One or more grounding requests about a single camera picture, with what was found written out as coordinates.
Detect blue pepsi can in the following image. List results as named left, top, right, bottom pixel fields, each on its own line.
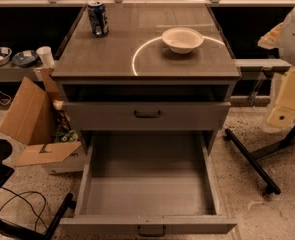
left=87, top=1, right=109, bottom=37

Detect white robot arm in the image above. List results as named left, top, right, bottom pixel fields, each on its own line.
left=258, top=6, right=295, bottom=129

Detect grey drawer cabinet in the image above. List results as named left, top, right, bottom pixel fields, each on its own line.
left=52, top=3, right=240, bottom=148

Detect closed grey upper drawer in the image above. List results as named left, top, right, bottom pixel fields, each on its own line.
left=63, top=102, right=230, bottom=131

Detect open grey middle drawer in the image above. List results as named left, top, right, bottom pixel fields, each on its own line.
left=61, top=132, right=237, bottom=238

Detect white bowl on cabinet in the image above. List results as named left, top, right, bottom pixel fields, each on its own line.
left=162, top=27, right=204, bottom=54

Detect snack bags in box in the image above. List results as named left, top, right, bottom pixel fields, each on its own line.
left=53, top=100, right=78, bottom=142

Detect brown cardboard box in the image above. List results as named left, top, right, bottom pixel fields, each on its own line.
left=0, top=69, right=87, bottom=174

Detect white paper cup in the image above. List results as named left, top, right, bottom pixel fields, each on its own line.
left=36, top=46, right=55, bottom=68

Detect blue patterned bowl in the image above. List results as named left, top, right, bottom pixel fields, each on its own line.
left=12, top=50, right=38, bottom=67

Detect low grey shelf left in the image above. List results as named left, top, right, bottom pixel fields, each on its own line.
left=0, top=61, right=46, bottom=82

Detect black stand base right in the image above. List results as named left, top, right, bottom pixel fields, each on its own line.
left=225, top=125, right=295, bottom=195

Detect black chair left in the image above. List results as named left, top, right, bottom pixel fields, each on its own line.
left=0, top=139, right=76, bottom=240

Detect black cable on floor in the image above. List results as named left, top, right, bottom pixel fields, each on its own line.
left=0, top=185, right=49, bottom=232

